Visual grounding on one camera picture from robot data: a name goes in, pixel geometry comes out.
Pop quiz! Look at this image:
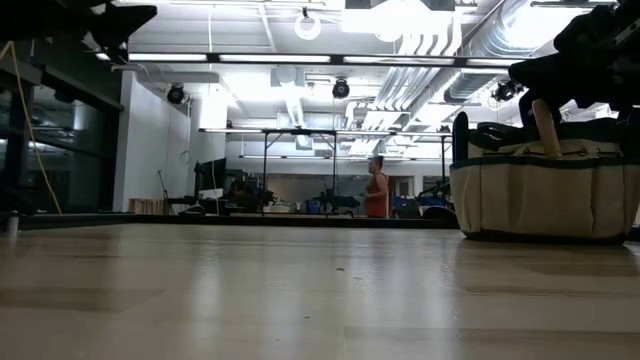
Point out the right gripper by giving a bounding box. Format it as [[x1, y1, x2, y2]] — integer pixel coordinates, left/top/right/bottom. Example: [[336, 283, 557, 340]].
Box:
[[508, 0, 640, 112]]

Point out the white ring light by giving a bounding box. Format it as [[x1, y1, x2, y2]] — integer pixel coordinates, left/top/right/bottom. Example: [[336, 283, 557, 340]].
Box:
[[293, 13, 323, 42]]

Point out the person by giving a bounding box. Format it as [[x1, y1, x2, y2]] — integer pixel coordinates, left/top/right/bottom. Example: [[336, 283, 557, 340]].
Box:
[[362, 155, 391, 219]]

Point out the yellow cable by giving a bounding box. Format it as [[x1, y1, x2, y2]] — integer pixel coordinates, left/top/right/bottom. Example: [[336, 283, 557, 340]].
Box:
[[1, 40, 64, 216]]

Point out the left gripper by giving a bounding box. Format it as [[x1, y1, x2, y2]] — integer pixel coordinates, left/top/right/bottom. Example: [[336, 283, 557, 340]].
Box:
[[0, 0, 159, 66]]

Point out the black frame table stand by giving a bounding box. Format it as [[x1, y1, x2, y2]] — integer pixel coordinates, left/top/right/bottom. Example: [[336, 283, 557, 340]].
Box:
[[261, 128, 339, 217]]

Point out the black aluminium table frame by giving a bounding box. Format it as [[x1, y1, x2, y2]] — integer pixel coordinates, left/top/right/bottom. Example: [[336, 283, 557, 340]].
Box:
[[19, 213, 459, 230]]

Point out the hand rake wooden handle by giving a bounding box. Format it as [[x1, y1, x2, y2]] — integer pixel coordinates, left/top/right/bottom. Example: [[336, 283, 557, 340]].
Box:
[[530, 98, 564, 160]]

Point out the overhead light bar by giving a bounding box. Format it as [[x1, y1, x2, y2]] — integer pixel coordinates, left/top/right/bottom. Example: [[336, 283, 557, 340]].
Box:
[[94, 51, 526, 69]]

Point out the black background robot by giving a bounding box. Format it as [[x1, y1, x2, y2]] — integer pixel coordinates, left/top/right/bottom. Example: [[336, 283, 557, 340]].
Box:
[[314, 188, 362, 215]]

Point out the black computer monitor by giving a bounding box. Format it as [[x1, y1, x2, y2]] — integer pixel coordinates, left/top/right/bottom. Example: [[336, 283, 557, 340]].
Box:
[[193, 157, 228, 200]]

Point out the wooden crate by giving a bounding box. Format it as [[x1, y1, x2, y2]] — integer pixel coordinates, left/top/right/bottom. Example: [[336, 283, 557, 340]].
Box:
[[127, 197, 167, 216]]

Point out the beige green-trimmed gardening bag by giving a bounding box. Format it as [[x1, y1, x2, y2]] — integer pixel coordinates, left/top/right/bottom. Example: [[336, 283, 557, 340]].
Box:
[[448, 110, 640, 246]]

